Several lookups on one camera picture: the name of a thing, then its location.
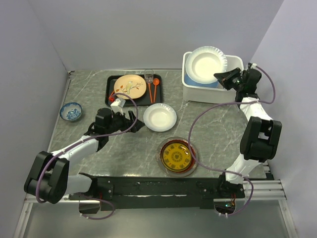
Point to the white scalloped plate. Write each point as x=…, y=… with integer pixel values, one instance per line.
x=204, y=62
x=160, y=117

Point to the white plastic bin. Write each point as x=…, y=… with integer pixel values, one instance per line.
x=204, y=94

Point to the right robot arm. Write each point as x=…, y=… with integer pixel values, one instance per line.
x=261, y=137

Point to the beige bird-pattern plate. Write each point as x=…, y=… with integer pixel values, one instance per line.
x=132, y=85

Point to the clear drinking glass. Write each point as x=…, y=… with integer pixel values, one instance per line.
x=149, y=75

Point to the light blue plate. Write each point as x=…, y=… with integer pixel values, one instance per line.
x=190, y=82

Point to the orange plastic spoon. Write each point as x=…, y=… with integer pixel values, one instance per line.
x=156, y=82

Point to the clear glass plate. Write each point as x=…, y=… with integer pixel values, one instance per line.
x=183, y=174

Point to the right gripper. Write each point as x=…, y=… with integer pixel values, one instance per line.
x=226, y=77

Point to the black serving tray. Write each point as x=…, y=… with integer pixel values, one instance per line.
x=144, y=100

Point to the blue white porcelain bowl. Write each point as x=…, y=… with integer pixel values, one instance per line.
x=71, y=111

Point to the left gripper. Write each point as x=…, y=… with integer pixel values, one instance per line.
x=127, y=122

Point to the yellow patterned plate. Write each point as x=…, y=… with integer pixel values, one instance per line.
x=176, y=157

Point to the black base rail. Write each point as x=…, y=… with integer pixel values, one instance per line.
x=148, y=192

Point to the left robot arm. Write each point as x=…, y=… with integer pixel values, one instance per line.
x=49, y=180

